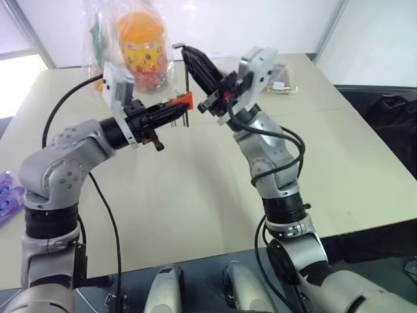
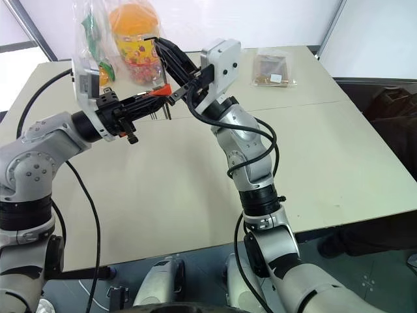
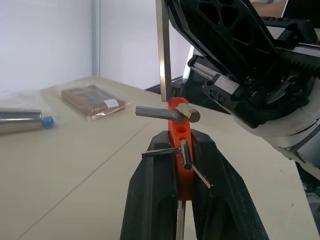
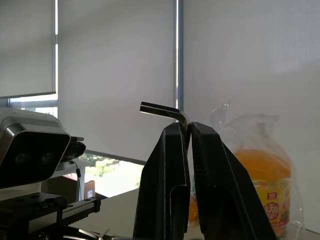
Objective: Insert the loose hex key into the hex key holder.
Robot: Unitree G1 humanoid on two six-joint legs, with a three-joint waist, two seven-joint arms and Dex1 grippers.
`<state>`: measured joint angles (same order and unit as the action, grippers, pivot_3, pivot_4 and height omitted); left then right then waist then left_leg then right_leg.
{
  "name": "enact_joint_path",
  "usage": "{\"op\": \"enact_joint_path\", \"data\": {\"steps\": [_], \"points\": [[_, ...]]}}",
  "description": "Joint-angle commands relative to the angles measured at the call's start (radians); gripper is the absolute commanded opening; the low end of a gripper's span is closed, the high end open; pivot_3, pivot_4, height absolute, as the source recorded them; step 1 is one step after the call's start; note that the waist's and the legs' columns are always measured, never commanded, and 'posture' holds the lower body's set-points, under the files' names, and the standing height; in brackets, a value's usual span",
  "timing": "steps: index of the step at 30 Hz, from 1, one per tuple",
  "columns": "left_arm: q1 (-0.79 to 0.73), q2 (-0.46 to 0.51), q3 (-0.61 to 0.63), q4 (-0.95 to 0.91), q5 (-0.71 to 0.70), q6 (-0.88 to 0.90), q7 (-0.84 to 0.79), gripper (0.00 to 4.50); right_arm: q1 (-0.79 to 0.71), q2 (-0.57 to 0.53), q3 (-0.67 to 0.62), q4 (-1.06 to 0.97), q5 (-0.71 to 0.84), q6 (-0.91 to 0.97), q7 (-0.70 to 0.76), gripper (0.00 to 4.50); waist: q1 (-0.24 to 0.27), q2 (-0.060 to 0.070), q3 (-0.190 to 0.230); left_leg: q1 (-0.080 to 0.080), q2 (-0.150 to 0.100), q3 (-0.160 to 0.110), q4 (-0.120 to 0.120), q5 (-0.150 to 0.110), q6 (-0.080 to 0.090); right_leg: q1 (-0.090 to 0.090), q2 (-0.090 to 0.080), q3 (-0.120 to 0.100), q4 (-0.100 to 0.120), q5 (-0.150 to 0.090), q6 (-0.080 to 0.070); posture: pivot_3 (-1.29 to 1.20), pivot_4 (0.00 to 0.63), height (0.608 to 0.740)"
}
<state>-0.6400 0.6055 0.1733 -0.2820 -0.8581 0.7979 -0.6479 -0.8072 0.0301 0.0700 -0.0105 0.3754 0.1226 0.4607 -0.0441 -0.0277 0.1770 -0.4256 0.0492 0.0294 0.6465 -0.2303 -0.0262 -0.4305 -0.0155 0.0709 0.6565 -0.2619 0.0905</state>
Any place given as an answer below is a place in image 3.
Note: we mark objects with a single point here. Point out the large dark hex key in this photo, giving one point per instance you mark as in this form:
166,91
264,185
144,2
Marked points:
157,113

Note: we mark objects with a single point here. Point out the long silver hex key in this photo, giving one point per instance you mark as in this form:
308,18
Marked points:
165,62

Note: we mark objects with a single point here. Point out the grey metal pole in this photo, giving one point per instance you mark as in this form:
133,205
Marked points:
96,37

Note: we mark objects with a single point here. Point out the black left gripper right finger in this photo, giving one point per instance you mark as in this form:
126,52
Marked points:
220,200

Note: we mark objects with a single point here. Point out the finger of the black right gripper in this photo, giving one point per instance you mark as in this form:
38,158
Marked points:
191,33

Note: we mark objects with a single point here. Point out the silver cylinder with blue cap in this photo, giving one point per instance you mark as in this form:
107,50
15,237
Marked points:
17,121

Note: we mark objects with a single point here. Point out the brown packet in clear bag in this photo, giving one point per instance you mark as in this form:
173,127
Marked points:
92,100

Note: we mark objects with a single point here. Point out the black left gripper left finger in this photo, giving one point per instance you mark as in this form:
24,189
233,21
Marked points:
152,190

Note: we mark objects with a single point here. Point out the medium hex key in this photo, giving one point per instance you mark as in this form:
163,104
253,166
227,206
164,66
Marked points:
186,155
160,152

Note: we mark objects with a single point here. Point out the orange hex key holder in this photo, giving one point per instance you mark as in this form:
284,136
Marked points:
182,180

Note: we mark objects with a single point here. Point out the large bright hex key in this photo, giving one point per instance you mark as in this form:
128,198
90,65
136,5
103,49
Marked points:
190,112

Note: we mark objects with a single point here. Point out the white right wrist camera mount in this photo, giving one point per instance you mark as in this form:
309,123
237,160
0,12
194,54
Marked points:
287,125

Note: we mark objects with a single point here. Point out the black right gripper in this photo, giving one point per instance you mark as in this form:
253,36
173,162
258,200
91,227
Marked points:
270,100

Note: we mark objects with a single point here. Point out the thin small hex key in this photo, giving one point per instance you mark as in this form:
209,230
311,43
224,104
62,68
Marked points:
203,177

